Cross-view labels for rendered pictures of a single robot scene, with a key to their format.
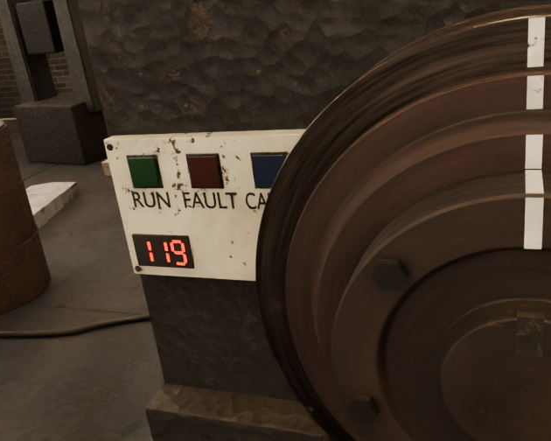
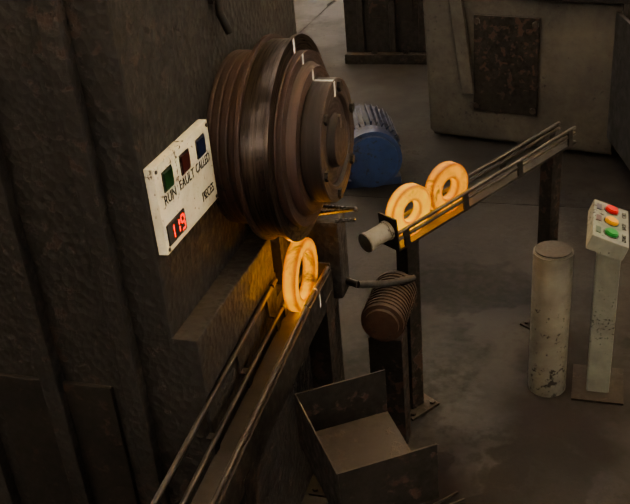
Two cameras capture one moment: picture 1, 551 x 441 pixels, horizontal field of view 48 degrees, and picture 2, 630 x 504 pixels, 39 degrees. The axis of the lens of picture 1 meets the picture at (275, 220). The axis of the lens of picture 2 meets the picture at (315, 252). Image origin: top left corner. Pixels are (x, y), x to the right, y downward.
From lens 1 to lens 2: 1.88 m
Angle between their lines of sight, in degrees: 83
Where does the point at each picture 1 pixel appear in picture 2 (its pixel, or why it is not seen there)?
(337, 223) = (291, 123)
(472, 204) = (329, 88)
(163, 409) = (201, 333)
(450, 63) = (286, 57)
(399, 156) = (294, 91)
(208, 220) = (187, 192)
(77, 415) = not seen: outside the picture
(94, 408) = not seen: outside the picture
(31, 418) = not seen: outside the picture
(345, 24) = (198, 64)
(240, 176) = (193, 156)
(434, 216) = (327, 96)
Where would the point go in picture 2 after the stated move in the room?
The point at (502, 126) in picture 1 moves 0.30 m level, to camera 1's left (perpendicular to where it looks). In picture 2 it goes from (305, 70) to (322, 117)
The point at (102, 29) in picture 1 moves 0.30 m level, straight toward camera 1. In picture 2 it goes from (135, 102) to (294, 72)
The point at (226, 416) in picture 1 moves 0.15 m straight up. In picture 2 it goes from (217, 308) to (207, 246)
